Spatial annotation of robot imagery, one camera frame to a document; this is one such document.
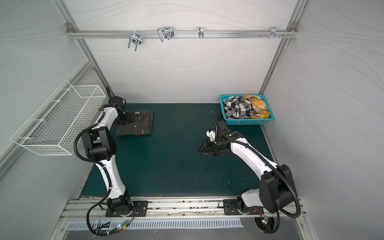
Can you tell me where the dark grey striped shirt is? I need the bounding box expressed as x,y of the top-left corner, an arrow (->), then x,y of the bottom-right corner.
116,109 -> 154,137

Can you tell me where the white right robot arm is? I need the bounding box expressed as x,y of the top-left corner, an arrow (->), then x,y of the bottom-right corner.
198,137 -> 301,218

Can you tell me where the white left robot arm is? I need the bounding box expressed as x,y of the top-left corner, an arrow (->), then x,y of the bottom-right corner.
74,103 -> 133,215

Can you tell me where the black white checked shirt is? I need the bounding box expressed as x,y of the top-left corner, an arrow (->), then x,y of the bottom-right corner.
222,96 -> 254,119

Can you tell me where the yellow plaid shirt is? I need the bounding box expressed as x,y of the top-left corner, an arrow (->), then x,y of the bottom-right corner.
242,95 -> 271,119

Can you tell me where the metal hook clamp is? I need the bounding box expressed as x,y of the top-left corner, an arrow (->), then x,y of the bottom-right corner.
128,31 -> 142,51

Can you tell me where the black round fan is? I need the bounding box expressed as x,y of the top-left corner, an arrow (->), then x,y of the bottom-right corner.
255,217 -> 280,234

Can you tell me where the metal u-bolt clamp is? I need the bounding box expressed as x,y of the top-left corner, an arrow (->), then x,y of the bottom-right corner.
157,27 -> 175,42

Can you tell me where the aluminium top crossbar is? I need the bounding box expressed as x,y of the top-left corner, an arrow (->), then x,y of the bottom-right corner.
67,29 -> 298,39

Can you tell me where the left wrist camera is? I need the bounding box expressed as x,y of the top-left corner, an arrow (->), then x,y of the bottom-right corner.
108,96 -> 127,108

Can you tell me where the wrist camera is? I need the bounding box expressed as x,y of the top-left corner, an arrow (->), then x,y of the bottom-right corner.
108,96 -> 127,108
206,121 -> 231,142

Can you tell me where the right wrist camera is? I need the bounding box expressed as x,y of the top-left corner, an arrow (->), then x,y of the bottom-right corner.
206,121 -> 231,142

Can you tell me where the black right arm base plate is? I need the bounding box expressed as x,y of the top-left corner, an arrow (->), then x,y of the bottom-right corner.
218,199 -> 264,216

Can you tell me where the white wire basket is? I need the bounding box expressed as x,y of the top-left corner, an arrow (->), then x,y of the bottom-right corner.
10,80 -> 106,156

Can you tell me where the white slotted cable duct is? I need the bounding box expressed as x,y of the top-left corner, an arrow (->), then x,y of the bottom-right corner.
67,218 -> 244,231

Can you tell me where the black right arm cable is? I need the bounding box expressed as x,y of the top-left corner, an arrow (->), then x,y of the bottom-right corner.
210,110 -> 302,219

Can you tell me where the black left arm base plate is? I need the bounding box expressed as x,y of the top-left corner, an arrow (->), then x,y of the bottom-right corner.
105,201 -> 149,218

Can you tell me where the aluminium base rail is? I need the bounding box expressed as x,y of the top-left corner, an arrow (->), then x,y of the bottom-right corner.
59,196 -> 307,220

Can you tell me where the small metal ring clamp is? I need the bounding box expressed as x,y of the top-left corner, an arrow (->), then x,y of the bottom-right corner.
198,27 -> 204,39

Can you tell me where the metal bracket with bolts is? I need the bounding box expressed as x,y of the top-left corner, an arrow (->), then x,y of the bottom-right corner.
260,27 -> 287,39

